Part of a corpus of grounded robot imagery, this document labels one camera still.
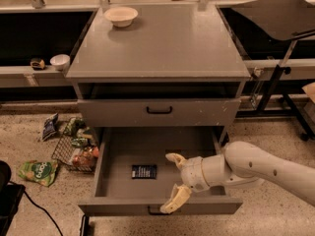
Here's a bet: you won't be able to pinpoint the grey drawer cabinet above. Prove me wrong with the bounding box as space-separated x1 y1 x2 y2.
64 3 252 236

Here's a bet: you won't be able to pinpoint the green snack bag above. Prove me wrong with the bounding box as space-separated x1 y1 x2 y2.
18 160 58 187

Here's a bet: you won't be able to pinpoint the black tray stand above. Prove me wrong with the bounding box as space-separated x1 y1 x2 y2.
222 0 315 141

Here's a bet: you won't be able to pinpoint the black floor cable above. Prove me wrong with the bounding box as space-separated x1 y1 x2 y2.
9 180 64 236

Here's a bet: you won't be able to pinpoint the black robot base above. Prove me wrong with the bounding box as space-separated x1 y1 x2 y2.
0 161 25 236

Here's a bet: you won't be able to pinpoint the dark blue chip bag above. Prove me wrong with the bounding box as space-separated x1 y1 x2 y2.
42 113 59 141

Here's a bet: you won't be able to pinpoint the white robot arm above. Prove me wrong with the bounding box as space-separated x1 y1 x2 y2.
159 141 315 214

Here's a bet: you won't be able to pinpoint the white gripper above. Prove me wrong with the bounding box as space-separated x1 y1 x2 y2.
159 152 210 214

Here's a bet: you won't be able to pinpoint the dark blue rxbar wrapper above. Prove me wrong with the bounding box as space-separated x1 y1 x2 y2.
131 165 158 179

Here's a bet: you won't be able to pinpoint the open grey middle drawer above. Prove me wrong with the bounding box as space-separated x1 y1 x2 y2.
78 125 244 217

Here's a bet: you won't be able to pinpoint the small white cup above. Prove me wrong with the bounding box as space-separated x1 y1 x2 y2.
50 54 70 71

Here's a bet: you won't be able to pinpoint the yellow black tape measure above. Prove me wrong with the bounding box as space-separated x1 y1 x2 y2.
31 58 45 70

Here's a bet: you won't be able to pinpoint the beige paper bowl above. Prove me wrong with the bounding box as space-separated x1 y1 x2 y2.
104 7 138 28

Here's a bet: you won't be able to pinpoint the green packets in basket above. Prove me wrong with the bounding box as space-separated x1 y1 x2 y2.
63 117 95 148

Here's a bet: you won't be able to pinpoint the black wire basket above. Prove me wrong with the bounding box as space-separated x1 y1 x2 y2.
52 130 95 173

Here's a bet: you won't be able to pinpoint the closed grey upper drawer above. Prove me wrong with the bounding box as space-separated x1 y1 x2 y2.
78 99 240 127

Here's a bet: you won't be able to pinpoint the red packet in basket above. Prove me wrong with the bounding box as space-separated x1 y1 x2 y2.
70 147 99 167

